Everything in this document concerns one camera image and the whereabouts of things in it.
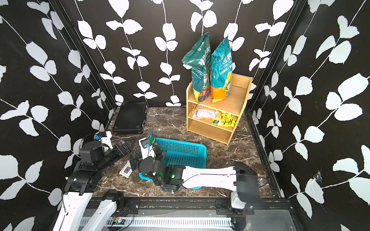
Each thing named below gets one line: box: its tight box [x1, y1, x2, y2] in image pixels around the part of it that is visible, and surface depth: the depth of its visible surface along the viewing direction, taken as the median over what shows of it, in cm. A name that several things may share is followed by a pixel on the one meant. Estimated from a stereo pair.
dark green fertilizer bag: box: [181, 32, 212, 104], surface depth 67 cm
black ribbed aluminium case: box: [112, 101, 149, 135], surface depth 114 cm
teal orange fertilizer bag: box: [210, 37, 233, 103], surface depth 70 cm
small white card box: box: [119, 160, 133, 179], surface depth 86 cm
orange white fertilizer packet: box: [191, 104, 222, 119], surface depth 90 cm
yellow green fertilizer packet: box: [211, 112, 238, 128], surface depth 88 cm
